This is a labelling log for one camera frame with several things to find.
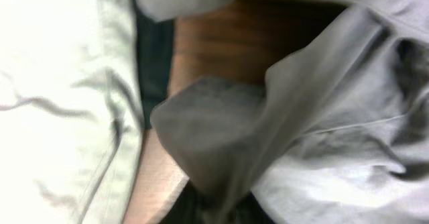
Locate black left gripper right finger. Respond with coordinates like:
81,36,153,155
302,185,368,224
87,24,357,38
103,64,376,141
231,192,274,224

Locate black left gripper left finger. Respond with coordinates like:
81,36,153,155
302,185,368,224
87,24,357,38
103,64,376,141
160,182,204,224

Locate grey shorts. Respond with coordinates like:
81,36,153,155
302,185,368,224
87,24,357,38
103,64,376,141
137,0,428,224

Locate khaki folded shorts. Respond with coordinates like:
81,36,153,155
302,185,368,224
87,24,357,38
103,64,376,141
1,0,143,224

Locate black garment with logo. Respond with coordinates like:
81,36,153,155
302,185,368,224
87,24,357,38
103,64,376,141
133,0,175,129

